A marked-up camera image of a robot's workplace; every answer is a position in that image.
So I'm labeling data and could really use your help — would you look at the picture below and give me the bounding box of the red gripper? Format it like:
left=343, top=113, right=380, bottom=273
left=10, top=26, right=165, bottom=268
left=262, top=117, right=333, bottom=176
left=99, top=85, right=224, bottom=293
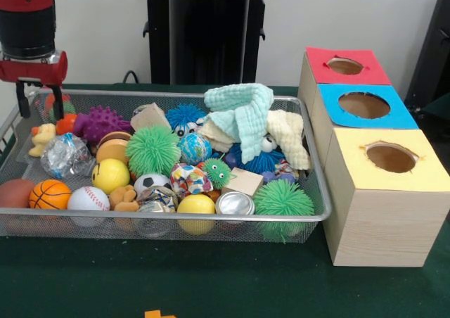
left=0, top=51, right=70, bottom=119

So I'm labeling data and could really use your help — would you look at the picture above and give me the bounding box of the clear plastic packet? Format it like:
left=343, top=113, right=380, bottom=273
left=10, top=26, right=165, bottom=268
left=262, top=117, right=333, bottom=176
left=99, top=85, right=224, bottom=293
left=40, top=133, right=96, bottom=179

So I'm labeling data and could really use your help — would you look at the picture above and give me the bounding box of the purple spiky toy with eyes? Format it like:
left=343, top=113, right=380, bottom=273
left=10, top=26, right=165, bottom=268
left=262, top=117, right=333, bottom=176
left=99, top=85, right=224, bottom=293
left=74, top=106, right=133, bottom=145

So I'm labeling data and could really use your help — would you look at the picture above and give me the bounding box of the green spiky ball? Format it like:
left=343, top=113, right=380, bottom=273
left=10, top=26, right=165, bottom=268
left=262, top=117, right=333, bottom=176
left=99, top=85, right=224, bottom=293
left=252, top=179, right=316, bottom=243
left=126, top=126, right=181, bottom=179

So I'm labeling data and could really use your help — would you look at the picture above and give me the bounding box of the mint green cloth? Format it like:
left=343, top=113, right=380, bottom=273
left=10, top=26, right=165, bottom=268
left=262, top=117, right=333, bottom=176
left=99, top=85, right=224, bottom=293
left=204, top=84, right=275, bottom=164

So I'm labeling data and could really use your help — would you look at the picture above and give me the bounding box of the cream muslin cloth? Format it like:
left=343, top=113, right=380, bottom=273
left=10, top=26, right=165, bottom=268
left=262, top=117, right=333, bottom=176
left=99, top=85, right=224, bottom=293
left=195, top=109, right=311, bottom=171

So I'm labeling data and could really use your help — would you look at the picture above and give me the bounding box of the clear mesh bin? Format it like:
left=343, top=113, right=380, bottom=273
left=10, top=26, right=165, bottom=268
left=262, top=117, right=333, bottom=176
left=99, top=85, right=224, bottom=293
left=0, top=89, right=334, bottom=243

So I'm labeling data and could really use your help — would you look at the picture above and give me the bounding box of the wooden box with three holes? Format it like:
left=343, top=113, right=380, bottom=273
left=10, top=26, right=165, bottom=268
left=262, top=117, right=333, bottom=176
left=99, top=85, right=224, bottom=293
left=297, top=47, right=450, bottom=267

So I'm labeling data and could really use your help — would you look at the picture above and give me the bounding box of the small orange basketball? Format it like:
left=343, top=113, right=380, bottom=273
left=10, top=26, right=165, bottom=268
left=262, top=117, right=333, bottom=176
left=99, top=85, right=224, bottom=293
left=28, top=179, right=72, bottom=210

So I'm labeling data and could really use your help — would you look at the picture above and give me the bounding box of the yellow smiley ball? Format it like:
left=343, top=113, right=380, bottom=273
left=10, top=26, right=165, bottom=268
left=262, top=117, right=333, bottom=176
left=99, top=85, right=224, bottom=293
left=91, top=158, right=131, bottom=195

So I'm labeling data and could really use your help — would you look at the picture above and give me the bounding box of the white baseball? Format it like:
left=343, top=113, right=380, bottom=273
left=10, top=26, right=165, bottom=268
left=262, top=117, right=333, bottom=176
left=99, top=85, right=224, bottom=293
left=67, top=186, right=111, bottom=227

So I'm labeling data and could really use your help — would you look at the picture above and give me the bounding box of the dark green tablecloth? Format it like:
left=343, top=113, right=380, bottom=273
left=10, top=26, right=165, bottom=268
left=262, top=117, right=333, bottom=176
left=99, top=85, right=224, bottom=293
left=0, top=82, right=450, bottom=318

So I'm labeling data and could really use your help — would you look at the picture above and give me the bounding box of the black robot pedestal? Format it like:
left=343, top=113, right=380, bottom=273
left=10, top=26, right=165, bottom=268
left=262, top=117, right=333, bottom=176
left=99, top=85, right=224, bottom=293
left=136, top=0, right=283, bottom=87

